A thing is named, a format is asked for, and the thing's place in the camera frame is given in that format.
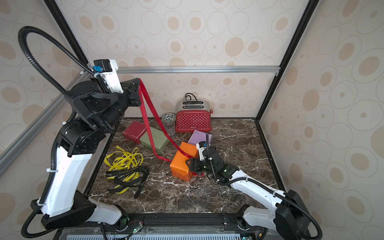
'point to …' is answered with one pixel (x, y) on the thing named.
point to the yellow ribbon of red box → (120, 159)
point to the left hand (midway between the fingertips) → (144, 78)
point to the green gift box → (161, 140)
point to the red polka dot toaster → (193, 114)
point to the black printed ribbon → (130, 177)
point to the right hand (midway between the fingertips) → (195, 159)
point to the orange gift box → (179, 165)
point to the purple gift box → (197, 136)
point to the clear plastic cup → (170, 126)
